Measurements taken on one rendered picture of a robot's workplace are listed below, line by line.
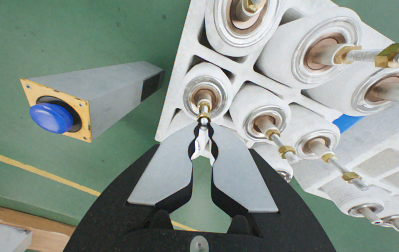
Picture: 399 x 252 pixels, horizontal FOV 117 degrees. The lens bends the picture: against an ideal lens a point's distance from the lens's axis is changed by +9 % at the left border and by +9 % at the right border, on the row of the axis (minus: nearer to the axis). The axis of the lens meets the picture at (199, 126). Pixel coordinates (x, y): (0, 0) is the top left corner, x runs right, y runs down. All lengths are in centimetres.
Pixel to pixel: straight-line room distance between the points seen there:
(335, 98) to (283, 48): 13
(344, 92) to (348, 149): 31
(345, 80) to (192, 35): 26
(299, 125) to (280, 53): 14
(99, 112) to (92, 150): 64
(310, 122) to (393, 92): 9
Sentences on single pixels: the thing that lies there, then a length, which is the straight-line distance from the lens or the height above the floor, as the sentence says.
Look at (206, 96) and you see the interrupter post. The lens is 19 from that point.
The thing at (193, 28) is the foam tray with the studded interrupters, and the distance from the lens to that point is 27.
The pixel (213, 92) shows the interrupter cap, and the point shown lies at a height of 25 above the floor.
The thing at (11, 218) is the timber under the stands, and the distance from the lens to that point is 211.
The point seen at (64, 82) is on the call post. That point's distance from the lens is 24.
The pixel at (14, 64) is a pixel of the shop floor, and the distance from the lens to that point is 81.
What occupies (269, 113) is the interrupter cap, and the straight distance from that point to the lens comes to 24.
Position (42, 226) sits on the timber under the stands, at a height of 5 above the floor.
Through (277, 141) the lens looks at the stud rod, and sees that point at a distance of 21.
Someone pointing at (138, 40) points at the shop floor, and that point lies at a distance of 50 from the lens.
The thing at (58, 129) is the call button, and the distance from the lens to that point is 23.
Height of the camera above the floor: 45
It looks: 58 degrees down
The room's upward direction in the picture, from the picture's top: 174 degrees counter-clockwise
